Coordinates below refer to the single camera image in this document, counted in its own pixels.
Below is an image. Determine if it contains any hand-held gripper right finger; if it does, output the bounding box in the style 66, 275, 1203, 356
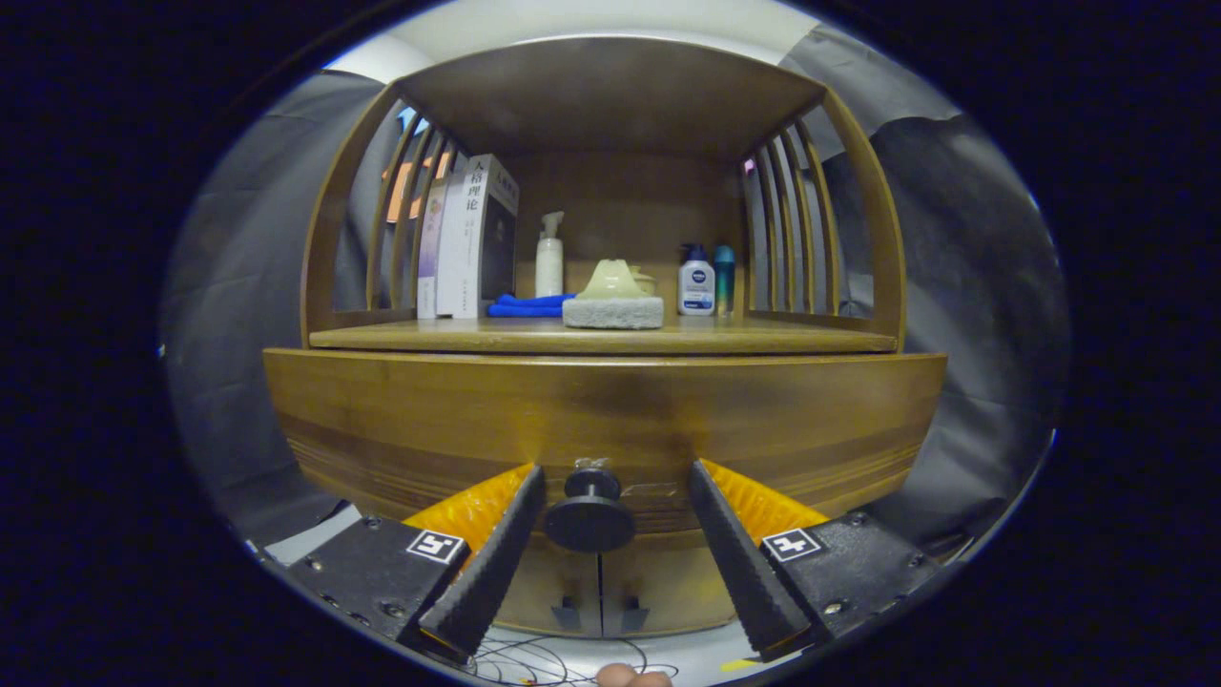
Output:
689, 459, 945, 664

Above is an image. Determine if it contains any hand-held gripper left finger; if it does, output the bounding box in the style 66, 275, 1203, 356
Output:
286, 464, 547, 666

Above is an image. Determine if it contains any wooden drawer with black knob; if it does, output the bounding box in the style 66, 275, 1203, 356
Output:
262, 347, 948, 554

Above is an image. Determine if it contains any cream handled cleaning sponge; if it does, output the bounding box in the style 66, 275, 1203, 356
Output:
562, 259, 665, 331

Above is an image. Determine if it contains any wooden cabinet door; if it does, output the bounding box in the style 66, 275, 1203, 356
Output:
601, 534, 731, 638
496, 549, 602, 638

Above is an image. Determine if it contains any wooden countertop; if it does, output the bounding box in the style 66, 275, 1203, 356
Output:
307, 315, 900, 356

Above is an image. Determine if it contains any wooden cabinet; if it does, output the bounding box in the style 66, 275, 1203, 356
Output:
262, 35, 948, 638

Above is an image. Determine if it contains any blue folded towel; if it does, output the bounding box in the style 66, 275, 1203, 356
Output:
486, 293, 578, 320

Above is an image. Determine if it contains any white lotion bottle blue cap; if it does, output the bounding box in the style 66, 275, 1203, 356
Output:
677, 243, 716, 317

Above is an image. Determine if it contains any teal slim bottle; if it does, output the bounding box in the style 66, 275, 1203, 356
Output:
714, 245, 737, 318

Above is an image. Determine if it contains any white pump bottle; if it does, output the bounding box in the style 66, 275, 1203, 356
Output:
534, 211, 566, 299

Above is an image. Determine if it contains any thin pale purple book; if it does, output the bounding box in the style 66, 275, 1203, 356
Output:
417, 177, 451, 321

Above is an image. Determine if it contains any thick white book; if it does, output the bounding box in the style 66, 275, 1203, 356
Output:
436, 154, 521, 321

